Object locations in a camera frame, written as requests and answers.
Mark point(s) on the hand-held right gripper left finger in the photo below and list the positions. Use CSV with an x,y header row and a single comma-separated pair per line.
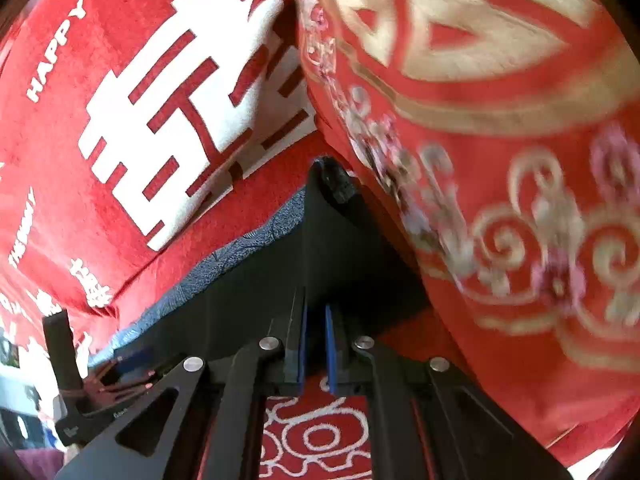
x,y
301,350

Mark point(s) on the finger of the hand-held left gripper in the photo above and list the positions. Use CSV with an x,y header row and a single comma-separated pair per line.
x,y
131,377
61,350

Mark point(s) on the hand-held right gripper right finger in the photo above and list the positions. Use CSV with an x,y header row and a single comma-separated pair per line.
x,y
330,355

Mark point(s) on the black pants blue patterned waistband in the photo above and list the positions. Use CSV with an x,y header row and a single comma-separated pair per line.
x,y
350,270

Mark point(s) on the red sheet white swirl print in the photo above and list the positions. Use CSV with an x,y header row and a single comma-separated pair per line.
x,y
315,435

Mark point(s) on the red plush blanket white print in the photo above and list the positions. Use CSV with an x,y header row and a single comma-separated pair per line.
x,y
75,160

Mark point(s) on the red pillow gold embroidery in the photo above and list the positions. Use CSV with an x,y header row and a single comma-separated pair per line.
x,y
500,110

